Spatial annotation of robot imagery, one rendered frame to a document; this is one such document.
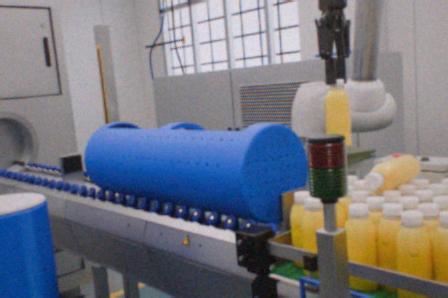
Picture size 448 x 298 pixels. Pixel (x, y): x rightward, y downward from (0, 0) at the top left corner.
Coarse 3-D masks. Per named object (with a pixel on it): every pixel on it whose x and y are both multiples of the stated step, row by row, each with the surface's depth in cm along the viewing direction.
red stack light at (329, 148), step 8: (312, 144) 81; (320, 144) 81; (328, 144) 80; (336, 144) 80; (344, 144) 81; (312, 152) 81; (320, 152) 80; (328, 152) 80; (336, 152) 80; (344, 152) 81; (312, 160) 81; (320, 160) 80; (328, 160) 80; (336, 160) 80; (344, 160) 81; (312, 168) 82; (320, 168) 81; (328, 168) 80
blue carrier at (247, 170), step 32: (128, 128) 183; (160, 128) 169; (192, 128) 172; (256, 128) 138; (288, 128) 143; (96, 160) 188; (128, 160) 172; (160, 160) 158; (192, 160) 147; (224, 160) 137; (256, 160) 135; (288, 160) 144; (128, 192) 182; (160, 192) 163; (192, 192) 149; (224, 192) 137; (256, 192) 135
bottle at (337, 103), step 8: (336, 88) 133; (328, 96) 134; (336, 96) 133; (344, 96) 133; (328, 104) 134; (336, 104) 133; (344, 104) 133; (328, 112) 135; (336, 112) 133; (344, 112) 133; (328, 120) 135; (336, 120) 133; (344, 120) 133; (328, 128) 135; (336, 128) 134; (344, 128) 133
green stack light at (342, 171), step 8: (336, 168) 81; (344, 168) 81; (312, 176) 82; (320, 176) 81; (328, 176) 80; (336, 176) 81; (344, 176) 81; (312, 184) 82; (320, 184) 81; (328, 184) 81; (336, 184) 81; (344, 184) 81; (312, 192) 83; (320, 192) 81; (328, 192) 81; (336, 192) 81; (344, 192) 82
